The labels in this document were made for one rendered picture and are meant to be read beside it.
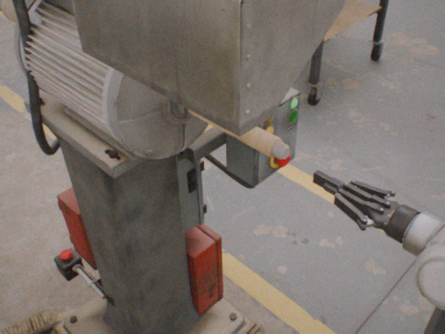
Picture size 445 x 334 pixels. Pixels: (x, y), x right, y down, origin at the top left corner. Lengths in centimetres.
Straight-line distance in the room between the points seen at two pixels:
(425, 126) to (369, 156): 52
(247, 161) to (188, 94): 59
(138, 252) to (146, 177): 22
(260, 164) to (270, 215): 128
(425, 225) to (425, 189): 172
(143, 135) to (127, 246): 44
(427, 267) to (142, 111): 50
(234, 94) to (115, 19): 19
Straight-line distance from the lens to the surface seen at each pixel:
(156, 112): 78
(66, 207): 135
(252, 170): 108
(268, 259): 215
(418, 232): 96
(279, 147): 67
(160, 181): 111
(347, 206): 100
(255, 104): 47
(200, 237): 141
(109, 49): 62
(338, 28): 328
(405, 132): 308
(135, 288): 129
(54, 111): 109
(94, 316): 168
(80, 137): 99
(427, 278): 76
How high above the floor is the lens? 166
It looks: 39 degrees down
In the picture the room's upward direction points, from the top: 1 degrees counter-clockwise
